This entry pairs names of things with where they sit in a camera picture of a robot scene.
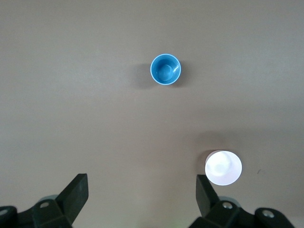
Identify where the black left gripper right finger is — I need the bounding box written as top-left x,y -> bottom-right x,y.
190,174 -> 295,228

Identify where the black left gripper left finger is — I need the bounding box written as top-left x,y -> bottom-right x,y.
0,173 -> 89,228

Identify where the blue plastic cup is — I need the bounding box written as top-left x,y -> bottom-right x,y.
150,54 -> 182,86

